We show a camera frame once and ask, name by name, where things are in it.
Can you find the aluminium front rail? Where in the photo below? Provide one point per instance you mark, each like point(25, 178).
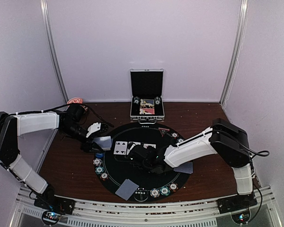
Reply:
point(201, 213)

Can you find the aluminium poker case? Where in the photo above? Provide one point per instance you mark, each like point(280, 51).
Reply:
point(147, 84)

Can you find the clear round dealer button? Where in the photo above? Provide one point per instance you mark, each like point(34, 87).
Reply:
point(141, 194)

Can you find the green chips front seat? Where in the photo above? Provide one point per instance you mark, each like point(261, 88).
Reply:
point(164, 191)

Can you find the blue white chips front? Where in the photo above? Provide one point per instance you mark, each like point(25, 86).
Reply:
point(154, 193)

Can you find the chip stack in case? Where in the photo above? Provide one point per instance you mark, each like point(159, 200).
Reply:
point(157, 100)
point(136, 100)

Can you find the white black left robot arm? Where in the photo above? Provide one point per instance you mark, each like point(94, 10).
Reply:
point(22, 131)

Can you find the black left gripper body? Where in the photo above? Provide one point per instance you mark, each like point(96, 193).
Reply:
point(86, 145)

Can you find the right chip stack in case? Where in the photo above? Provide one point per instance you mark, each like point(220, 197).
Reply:
point(157, 100)

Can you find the grey blue card deck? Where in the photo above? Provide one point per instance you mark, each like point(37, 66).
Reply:
point(103, 143)

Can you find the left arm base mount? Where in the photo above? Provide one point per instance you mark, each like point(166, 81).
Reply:
point(49, 201)

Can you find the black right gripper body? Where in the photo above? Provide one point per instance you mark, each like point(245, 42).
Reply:
point(153, 149)

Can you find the red white patterned bowl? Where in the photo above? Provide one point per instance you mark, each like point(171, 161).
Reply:
point(75, 100)

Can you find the blue small blind button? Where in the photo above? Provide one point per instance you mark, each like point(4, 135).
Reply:
point(99, 155)

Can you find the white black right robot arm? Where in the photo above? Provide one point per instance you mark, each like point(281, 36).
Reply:
point(221, 138)

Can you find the red black triangle marker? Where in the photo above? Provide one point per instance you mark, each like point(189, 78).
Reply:
point(163, 131)

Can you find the face-up king card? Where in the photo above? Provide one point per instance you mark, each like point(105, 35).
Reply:
point(146, 145)

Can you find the orange chips seat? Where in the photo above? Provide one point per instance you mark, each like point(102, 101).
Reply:
point(174, 135)
point(173, 187)
point(104, 176)

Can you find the blue card seat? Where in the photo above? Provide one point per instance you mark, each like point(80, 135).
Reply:
point(186, 168)
point(126, 189)

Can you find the blue white chips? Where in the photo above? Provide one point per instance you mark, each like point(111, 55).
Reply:
point(97, 162)
point(154, 193)

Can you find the red floral plate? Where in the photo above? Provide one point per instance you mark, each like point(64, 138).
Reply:
point(86, 108)

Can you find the left chip stack in case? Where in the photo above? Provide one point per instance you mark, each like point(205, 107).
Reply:
point(136, 100)

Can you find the red card box in case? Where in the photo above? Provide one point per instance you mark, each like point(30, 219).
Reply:
point(147, 111)

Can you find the blue card front seat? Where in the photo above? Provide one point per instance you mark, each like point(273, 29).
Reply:
point(126, 189)

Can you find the orange chips front seat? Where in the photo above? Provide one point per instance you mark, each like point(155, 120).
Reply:
point(173, 187)

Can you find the face-up clubs card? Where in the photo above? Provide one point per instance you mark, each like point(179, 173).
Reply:
point(131, 145)
point(120, 148)

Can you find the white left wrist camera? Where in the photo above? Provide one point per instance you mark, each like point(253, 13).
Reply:
point(95, 127)

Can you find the round black poker mat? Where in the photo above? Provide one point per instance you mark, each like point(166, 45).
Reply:
point(120, 167)

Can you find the blue card box in case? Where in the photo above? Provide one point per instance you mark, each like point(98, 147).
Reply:
point(147, 103)

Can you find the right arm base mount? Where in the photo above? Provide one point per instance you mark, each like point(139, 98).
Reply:
point(236, 202)

